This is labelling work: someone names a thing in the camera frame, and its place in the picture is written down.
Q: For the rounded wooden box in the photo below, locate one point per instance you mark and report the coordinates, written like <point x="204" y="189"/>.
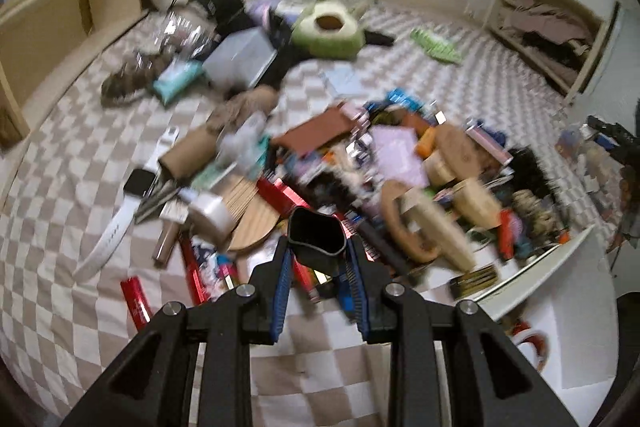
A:
<point x="474" y="202"/>

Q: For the white tape roll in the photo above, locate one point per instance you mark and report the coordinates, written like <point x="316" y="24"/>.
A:
<point x="210" y="218"/>

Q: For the long wooden block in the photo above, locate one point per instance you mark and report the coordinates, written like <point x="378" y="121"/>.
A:
<point x="438" y="228"/>

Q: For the black feather puff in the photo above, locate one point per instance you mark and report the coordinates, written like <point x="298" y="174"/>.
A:
<point x="528" y="175"/>

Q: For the green checkered pouch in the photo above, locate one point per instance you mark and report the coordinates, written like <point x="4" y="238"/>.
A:
<point x="436" y="46"/>

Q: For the teal wipes pack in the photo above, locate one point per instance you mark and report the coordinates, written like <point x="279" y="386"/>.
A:
<point x="178" y="76"/>

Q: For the brown patterned pouch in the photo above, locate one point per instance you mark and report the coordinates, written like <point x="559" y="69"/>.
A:
<point x="135" y="77"/>

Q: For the beige rope knot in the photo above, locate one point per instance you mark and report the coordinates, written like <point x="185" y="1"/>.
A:
<point x="539" y="221"/>

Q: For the wooden shelf headboard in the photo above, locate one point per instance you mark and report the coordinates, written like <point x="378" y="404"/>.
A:
<point x="45" y="46"/>

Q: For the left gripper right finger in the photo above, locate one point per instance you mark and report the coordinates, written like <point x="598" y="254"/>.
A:
<point x="446" y="362"/>

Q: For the clear plastic box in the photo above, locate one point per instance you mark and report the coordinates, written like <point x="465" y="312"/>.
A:
<point x="239" y="61"/>

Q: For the avocado plush toy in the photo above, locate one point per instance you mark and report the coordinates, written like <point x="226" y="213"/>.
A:
<point x="327" y="29"/>

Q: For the white storage box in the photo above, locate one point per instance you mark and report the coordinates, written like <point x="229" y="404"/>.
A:
<point x="568" y="295"/>

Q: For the wooden fan board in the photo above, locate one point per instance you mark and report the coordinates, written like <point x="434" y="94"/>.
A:
<point x="254" y="218"/>

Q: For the cardboard tube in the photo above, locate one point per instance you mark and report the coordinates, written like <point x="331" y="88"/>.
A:
<point x="191" y="153"/>

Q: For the red lipstick tube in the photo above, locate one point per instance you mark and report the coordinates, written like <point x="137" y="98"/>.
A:
<point x="137" y="304"/>

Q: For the round bear coaster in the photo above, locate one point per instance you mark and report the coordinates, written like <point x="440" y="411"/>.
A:
<point x="413" y="244"/>

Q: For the open closet shelf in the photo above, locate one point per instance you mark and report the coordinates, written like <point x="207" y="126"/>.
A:
<point x="564" y="40"/>

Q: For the black square cup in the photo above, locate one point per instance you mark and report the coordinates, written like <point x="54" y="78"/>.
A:
<point x="316" y="240"/>

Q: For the white smart watch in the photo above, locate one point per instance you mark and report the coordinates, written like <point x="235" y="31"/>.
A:
<point x="140" y="184"/>

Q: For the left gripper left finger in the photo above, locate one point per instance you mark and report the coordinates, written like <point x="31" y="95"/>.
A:
<point x="201" y="352"/>

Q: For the black bag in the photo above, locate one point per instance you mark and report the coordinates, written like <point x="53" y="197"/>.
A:
<point x="223" y="12"/>

